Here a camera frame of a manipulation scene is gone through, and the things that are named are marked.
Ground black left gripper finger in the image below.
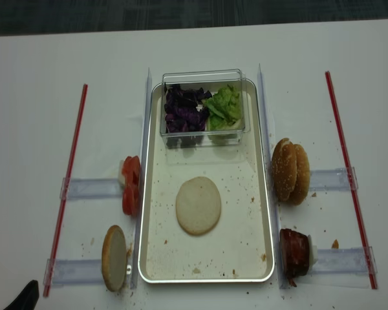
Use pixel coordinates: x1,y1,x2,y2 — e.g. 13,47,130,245
5,280,39,310

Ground bun slice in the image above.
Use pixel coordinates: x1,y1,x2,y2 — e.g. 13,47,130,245
102,225,127,292
175,176,222,236

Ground white tomato pusher block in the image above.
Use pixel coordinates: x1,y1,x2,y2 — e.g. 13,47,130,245
118,160,126,187

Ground tomato slices stack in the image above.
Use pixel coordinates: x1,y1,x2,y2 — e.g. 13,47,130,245
122,156,140,216

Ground green lettuce leaves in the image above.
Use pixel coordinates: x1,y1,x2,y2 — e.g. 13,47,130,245
202,85,244,145

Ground left lower clear pusher track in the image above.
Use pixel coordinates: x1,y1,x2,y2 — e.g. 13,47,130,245
43,259,103,286

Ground clear pusher track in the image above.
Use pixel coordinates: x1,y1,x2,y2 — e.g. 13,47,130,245
59,178,122,200
309,167,358,191
43,259,103,286
308,247,377,275

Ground left upper clear pusher track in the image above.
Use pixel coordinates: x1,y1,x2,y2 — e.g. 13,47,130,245
59,178,122,200

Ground silver metal tray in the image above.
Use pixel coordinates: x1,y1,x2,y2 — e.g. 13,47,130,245
138,80,275,284

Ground purple cabbage pieces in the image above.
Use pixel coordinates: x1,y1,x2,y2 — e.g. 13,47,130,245
164,84,212,134

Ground clear plastic container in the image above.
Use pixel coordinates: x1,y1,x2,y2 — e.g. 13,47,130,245
160,69,250,149

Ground white patty pusher block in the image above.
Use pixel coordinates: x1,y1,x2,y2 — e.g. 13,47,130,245
307,235,318,270

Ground left sesame top bun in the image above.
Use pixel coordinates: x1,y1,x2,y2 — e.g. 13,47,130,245
272,138,297,202

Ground sesame bun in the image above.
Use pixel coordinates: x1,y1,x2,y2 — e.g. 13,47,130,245
288,144,310,205
272,138,297,202

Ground right sesame top bun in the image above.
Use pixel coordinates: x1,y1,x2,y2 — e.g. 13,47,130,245
288,144,310,205

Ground right lower clear pusher track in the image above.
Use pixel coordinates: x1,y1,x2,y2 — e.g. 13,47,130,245
308,247,377,275

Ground right upper clear pusher track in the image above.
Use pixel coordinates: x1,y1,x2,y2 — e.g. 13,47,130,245
309,167,358,191

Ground left red rail strip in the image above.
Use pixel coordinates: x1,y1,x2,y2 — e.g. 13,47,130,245
43,84,88,298

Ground red rail strip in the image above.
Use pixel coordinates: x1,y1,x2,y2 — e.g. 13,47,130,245
43,84,88,298
325,71,378,290

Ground right red rail strip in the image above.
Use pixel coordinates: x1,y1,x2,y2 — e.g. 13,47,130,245
325,71,378,290

